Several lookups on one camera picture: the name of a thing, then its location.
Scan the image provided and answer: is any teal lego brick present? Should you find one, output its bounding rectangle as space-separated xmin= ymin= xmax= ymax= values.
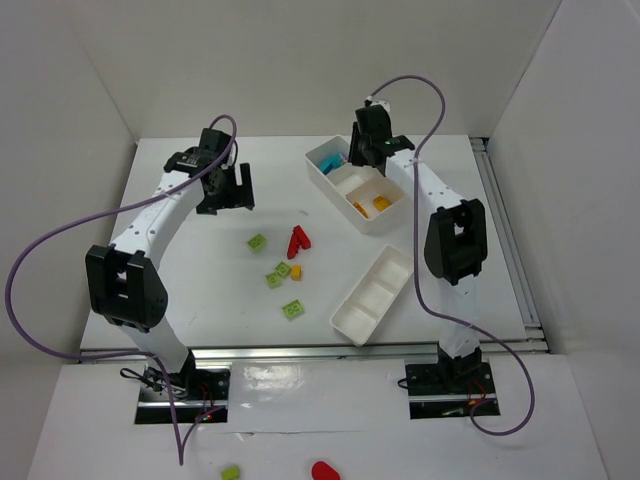
xmin=318 ymin=154 xmax=342 ymax=175

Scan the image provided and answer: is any green lego brick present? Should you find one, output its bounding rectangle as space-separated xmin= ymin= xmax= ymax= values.
xmin=281 ymin=299 xmax=305 ymax=320
xmin=247 ymin=233 xmax=267 ymax=252

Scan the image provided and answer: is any round orange patterned piece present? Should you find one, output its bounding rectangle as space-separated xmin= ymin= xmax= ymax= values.
xmin=352 ymin=202 xmax=370 ymax=219

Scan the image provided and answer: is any white divided tray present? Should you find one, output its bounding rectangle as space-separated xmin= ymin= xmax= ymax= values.
xmin=330 ymin=245 xmax=414 ymax=347
xmin=305 ymin=136 xmax=407 ymax=235

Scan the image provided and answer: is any red stepped lego brick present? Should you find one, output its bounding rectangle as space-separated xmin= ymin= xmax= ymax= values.
xmin=287 ymin=225 xmax=312 ymax=260

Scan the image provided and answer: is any small green lego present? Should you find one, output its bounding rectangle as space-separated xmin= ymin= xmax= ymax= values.
xmin=265 ymin=272 xmax=282 ymax=289
xmin=274 ymin=262 xmax=291 ymax=278

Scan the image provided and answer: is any small yellow lego brick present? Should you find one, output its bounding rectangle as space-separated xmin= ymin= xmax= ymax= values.
xmin=290 ymin=265 xmax=302 ymax=281

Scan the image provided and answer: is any yellow rectangular lego brick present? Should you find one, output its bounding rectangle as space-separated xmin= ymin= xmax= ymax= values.
xmin=373 ymin=196 xmax=391 ymax=212

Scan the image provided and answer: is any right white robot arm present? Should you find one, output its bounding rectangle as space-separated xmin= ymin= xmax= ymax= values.
xmin=349 ymin=123 xmax=488 ymax=371

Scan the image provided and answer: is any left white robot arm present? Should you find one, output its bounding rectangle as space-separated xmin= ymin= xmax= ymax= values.
xmin=85 ymin=147 xmax=255 ymax=387

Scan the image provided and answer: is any green lego outside workspace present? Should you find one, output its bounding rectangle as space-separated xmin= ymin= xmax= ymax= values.
xmin=220 ymin=465 xmax=240 ymax=480

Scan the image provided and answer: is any red object outside workspace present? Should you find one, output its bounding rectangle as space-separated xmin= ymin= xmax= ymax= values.
xmin=311 ymin=461 xmax=341 ymax=480

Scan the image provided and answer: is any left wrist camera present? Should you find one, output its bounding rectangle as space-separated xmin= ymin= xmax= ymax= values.
xmin=198 ymin=128 xmax=233 ymax=159

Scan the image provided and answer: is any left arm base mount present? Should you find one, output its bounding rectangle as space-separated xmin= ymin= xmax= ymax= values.
xmin=120 ymin=368 xmax=231 ymax=425

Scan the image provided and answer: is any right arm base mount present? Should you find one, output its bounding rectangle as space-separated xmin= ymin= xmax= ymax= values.
xmin=397 ymin=362 xmax=500 ymax=420

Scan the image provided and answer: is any aluminium rail frame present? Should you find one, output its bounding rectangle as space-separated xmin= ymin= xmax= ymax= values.
xmin=77 ymin=137 xmax=549 ymax=364

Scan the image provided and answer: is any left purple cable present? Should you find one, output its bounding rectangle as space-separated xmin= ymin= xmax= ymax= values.
xmin=4 ymin=114 xmax=239 ymax=466

